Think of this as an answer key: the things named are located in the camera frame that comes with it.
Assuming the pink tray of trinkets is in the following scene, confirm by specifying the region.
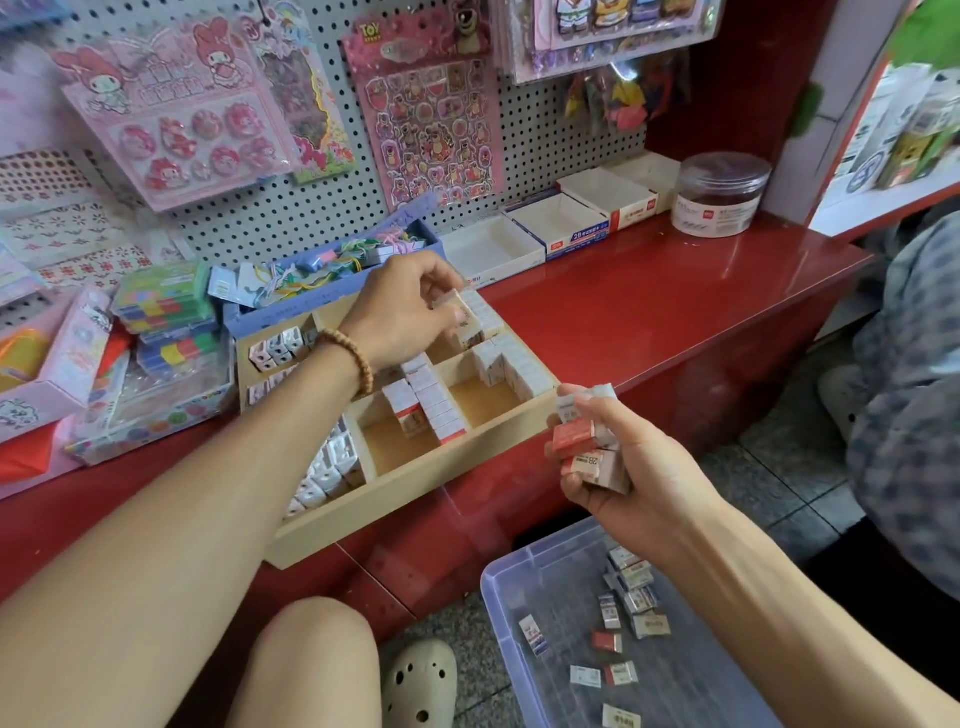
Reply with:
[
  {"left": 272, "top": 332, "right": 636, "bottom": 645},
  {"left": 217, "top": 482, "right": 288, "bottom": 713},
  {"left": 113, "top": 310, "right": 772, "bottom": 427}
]
[{"left": 0, "top": 288, "right": 119, "bottom": 482}]

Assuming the person's left forearm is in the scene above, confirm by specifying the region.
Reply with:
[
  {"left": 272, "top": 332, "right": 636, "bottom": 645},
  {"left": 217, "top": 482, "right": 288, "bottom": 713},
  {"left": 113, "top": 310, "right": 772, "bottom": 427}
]
[{"left": 0, "top": 352, "right": 369, "bottom": 728}]

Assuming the blue box of trinkets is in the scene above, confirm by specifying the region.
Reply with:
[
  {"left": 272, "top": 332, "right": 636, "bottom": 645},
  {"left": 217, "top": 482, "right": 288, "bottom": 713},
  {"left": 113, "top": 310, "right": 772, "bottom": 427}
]
[{"left": 207, "top": 195, "right": 447, "bottom": 342}]

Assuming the white side shelf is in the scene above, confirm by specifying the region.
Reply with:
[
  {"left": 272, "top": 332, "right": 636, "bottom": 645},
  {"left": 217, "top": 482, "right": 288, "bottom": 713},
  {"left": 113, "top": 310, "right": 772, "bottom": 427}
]
[{"left": 765, "top": 0, "right": 960, "bottom": 242}]

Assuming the wooden compartment tray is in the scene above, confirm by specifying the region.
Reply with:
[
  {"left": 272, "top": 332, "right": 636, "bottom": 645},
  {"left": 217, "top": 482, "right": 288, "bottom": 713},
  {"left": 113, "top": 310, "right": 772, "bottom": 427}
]
[{"left": 235, "top": 282, "right": 560, "bottom": 572}]

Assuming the stack of colourful packs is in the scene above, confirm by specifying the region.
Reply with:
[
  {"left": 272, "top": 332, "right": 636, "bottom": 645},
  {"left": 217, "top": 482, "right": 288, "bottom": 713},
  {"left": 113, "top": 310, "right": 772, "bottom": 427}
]
[{"left": 112, "top": 262, "right": 227, "bottom": 380}]

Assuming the clear bag of colourful toys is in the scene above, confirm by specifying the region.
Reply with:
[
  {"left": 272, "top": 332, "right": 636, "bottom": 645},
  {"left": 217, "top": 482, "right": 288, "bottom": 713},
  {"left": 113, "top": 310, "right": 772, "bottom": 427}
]
[{"left": 562, "top": 52, "right": 692, "bottom": 134}]

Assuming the red display counter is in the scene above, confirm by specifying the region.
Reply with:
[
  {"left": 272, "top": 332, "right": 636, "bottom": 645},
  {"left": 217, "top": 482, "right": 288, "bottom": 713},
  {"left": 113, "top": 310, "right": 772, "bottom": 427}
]
[{"left": 0, "top": 213, "right": 875, "bottom": 707}]

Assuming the beaded wooden bracelet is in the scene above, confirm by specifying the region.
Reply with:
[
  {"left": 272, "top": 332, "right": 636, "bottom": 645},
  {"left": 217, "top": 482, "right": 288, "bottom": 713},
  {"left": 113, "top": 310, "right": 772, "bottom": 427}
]
[{"left": 318, "top": 330, "right": 377, "bottom": 399}]

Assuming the white tray box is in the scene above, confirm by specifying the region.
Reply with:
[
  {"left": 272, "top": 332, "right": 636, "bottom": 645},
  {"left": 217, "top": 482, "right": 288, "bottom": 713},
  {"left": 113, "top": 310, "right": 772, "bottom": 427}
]
[
  {"left": 442, "top": 214, "right": 548, "bottom": 290},
  {"left": 505, "top": 190, "right": 614, "bottom": 261},
  {"left": 558, "top": 150, "right": 684, "bottom": 231}
]

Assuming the person's right forearm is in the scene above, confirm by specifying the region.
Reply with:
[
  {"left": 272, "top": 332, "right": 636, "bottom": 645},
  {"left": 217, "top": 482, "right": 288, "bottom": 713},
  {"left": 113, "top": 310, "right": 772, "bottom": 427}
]
[{"left": 660, "top": 502, "right": 960, "bottom": 728}]

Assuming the white pegboard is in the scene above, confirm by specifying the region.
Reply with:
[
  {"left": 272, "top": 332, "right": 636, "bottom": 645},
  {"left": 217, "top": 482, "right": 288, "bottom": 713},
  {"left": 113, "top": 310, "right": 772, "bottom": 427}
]
[{"left": 0, "top": 0, "right": 684, "bottom": 332}]

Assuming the red patterned sticker sheet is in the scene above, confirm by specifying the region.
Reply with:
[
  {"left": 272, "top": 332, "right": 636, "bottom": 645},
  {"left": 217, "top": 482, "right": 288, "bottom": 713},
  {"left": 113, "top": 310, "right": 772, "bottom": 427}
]
[{"left": 0, "top": 150, "right": 197, "bottom": 294}]

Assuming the red folded cloth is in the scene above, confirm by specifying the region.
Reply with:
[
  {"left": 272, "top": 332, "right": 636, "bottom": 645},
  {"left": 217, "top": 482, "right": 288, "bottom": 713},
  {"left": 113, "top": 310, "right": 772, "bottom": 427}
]
[{"left": 0, "top": 423, "right": 62, "bottom": 485}]

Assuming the clear plastic storage bin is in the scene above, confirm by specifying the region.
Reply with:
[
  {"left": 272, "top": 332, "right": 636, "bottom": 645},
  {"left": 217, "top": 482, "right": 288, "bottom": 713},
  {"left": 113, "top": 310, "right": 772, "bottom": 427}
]
[{"left": 480, "top": 517, "right": 782, "bottom": 728}]

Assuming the blue white eraser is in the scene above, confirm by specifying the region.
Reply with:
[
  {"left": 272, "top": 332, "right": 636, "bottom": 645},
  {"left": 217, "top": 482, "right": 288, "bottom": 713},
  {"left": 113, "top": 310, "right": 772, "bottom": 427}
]
[{"left": 517, "top": 612, "right": 551, "bottom": 656}]

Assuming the person's left leg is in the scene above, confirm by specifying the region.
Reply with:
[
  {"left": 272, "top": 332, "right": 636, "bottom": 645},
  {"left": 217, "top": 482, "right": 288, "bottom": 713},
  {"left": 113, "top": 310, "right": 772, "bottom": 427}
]
[{"left": 225, "top": 597, "right": 384, "bottom": 728}]

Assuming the person's left hand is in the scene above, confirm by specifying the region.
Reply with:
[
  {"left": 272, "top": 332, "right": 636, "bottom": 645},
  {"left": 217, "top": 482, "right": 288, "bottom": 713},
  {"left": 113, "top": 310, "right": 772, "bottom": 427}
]
[{"left": 337, "top": 250, "right": 470, "bottom": 374}]

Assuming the pink sticker pack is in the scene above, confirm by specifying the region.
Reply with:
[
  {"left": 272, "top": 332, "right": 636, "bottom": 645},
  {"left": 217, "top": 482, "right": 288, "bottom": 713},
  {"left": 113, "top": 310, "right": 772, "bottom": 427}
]
[
  {"left": 342, "top": 0, "right": 509, "bottom": 215},
  {"left": 52, "top": 15, "right": 299, "bottom": 215}
]

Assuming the pastel cartoon sticker pack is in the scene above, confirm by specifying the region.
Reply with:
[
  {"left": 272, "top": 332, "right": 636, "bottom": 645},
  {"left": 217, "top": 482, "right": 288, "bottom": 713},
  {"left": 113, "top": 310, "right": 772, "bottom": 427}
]
[{"left": 0, "top": 240, "right": 47, "bottom": 309}]

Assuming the person's right hand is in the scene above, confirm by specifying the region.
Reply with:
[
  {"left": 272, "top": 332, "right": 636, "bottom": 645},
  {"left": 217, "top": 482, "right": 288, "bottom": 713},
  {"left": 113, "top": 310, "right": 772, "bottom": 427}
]
[{"left": 555, "top": 385, "right": 726, "bottom": 566}]

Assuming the handful of boxed erasers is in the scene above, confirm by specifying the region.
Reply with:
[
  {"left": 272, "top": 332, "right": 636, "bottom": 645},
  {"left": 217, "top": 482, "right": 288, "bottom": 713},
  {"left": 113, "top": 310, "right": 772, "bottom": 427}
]
[{"left": 543, "top": 382, "right": 632, "bottom": 497}]

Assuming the person's left cream clog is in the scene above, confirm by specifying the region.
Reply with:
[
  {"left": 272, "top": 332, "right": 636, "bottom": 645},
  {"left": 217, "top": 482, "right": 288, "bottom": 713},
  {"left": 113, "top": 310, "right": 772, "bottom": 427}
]
[{"left": 379, "top": 637, "right": 461, "bottom": 728}]

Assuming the round clear plastic jar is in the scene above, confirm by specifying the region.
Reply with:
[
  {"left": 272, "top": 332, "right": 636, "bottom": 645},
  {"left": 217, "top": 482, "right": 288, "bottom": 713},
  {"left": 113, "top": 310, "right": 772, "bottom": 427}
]
[{"left": 670, "top": 151, "right": 774, "bottom": 239}]

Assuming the green edged sticker pack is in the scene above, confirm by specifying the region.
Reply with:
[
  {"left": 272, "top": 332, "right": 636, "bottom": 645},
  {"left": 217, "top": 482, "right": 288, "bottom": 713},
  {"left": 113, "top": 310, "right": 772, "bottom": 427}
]
[{"left": 240, "top": 0, "right": 362, "bottom": 185}]

